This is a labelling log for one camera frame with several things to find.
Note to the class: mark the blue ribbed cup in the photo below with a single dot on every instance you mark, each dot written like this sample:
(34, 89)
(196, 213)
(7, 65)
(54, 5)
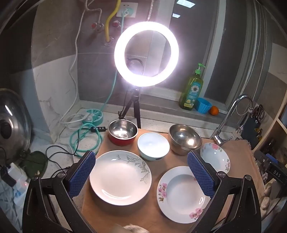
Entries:
(203, 106)

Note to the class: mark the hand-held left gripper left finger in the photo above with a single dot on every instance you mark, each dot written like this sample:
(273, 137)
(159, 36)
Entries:
(80, 172)

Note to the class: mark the large pink floral plate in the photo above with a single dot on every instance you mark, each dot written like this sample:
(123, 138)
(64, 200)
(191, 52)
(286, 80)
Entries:
(179, 195)

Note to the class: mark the chrome faucet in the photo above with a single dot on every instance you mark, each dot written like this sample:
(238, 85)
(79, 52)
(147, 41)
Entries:
(228, 114)

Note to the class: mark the white wall socket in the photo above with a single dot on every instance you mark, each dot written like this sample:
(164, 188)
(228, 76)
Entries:
(132, 9)

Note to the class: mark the black tripod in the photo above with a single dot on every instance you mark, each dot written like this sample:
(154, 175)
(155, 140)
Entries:
(135, 100)

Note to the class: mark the red steel bowl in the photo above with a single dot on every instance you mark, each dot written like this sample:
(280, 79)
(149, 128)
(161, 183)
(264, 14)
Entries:
(118, 141)

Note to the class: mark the orange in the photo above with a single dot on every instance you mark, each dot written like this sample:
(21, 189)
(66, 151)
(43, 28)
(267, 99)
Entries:
(214, 110)

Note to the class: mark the white power strip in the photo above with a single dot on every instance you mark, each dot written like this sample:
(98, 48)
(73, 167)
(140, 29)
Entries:
(16, 174)

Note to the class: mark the brown cloth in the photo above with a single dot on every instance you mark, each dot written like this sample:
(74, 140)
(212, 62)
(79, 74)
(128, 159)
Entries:
(237, 156)

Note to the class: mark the white leaf print plate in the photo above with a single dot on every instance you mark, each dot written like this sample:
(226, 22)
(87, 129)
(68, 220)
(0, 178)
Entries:
(116, 177)

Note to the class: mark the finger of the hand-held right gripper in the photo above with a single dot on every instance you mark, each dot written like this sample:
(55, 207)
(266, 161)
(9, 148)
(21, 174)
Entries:
(264, 158)

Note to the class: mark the large steel bowl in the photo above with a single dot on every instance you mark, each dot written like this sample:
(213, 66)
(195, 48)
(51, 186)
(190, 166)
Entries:
(179, 145)

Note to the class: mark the small pink floral plate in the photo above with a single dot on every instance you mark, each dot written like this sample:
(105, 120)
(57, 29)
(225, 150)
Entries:
(213, 156)

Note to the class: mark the light blue ceramic bowl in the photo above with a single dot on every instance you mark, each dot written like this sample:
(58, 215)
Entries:
(152, 145)

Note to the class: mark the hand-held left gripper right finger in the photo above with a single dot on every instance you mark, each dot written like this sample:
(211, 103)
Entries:
(201, 177)

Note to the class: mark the green dish soap bottle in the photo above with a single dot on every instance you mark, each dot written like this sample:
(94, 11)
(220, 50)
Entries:
(190, 91)

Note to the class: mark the white shelf unit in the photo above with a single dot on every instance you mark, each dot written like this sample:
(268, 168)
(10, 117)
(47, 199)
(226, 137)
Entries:
(280, 125)

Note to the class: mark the person's left forearm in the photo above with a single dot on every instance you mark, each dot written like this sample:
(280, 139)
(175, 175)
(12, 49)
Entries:
(132, 229)

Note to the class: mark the dark blue knife holder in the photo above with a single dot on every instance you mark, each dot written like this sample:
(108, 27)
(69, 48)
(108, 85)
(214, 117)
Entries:
(250, 132)

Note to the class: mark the grey window frame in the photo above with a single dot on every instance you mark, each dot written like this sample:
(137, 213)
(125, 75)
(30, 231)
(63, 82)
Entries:
(224, 56)

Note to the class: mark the red wall valve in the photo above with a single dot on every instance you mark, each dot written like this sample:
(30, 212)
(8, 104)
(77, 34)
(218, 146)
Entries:
(116, 24)
(97, 25)

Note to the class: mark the steel pot lid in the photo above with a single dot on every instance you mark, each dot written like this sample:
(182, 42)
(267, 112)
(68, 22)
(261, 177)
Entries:
(13, 112)

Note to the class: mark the dark green round object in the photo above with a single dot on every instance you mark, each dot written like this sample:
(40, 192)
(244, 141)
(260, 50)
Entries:
(35, 163)

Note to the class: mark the black scissors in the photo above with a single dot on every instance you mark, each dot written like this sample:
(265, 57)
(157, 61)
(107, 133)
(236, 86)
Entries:
(259, 112)

